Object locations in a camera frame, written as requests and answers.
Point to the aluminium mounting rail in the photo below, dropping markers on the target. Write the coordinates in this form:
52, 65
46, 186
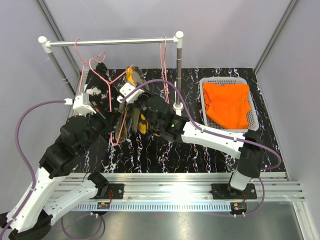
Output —
195, 187

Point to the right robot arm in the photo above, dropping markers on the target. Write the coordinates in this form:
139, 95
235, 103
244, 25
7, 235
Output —
162, 121

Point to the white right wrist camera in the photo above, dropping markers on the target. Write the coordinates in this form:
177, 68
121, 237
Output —
129, 93

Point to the pink hanger with camouflage trousers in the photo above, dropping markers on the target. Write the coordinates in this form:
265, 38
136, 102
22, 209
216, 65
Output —
100, 69

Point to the camouflage yellow trousers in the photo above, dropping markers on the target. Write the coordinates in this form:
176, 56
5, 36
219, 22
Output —
130, 118

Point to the orange trousers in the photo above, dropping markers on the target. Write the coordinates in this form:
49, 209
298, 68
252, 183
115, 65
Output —
227, 105

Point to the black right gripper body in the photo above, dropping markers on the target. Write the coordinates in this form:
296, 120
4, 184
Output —
142, 103

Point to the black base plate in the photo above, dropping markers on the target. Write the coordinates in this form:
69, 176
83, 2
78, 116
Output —
115, 190
223, 191

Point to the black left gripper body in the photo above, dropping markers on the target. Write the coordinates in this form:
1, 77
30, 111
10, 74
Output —
98, 124

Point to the black white patterned trousers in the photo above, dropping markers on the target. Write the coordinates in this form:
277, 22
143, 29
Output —
98, 91

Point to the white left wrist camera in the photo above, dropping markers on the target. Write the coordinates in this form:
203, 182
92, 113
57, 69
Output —
81, 104

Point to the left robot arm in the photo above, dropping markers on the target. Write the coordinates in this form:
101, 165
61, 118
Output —
33, 216

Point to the pink hanger with orange trousers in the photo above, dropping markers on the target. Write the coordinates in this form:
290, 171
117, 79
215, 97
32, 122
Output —
163, 62

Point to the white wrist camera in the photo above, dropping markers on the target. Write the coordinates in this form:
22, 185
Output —
129, 93
81, 104

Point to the white plastic basket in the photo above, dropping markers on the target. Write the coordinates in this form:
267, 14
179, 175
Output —
253, 123

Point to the pink hanger with black trousers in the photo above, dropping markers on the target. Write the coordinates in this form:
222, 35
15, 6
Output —
84, 63

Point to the silver white clothes rack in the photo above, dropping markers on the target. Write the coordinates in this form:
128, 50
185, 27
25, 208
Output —
48, 46

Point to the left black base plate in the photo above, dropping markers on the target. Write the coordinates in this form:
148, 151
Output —
115, 190

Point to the white slotted cable duct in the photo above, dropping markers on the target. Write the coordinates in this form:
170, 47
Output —
143, 206

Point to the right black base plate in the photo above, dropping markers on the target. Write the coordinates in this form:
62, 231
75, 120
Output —
223, 191

